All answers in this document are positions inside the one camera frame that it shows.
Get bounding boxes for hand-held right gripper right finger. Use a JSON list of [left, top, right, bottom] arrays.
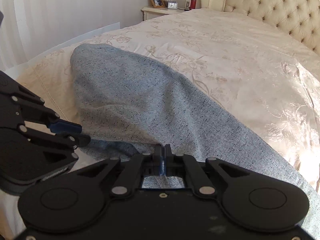
[[163, 144, 253, 196]]

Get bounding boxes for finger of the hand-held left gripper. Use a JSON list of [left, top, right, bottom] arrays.
[[0, 71, 83, 134], [19, 126, 91, 167]]

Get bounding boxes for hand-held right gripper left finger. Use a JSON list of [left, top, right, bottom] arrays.
[[72, 144, 163, 196]]

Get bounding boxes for grey speckled pants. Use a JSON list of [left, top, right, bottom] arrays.
[[70, 43, 320, 240]]

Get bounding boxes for white sheer curtain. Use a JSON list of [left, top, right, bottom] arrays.
[[0, 0, 83, 70]]

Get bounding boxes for cream embroidered bedspread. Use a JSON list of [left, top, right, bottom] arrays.
[[0, 7, 320, 240]]

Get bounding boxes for cream nightstand with drawer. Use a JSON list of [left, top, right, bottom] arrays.
[[141, 6, 186, 22]]

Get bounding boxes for cream tufted headboard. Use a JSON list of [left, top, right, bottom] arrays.
[[200, 0, 320, 53]]

